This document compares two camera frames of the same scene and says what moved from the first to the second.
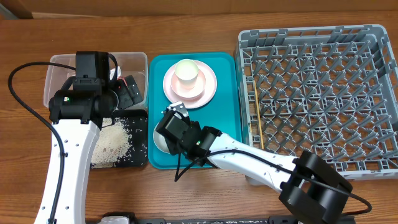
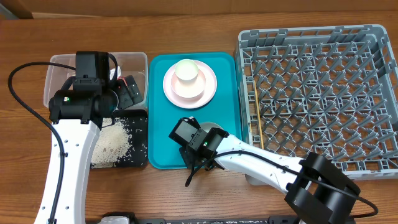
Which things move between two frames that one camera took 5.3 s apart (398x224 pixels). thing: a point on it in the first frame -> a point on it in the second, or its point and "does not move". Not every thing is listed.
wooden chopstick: x=259 y=115 does not move
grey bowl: x=160 y=141 -> x=207 y=126
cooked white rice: x=112 y=144 does not move
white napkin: x=112 y=71 does not move
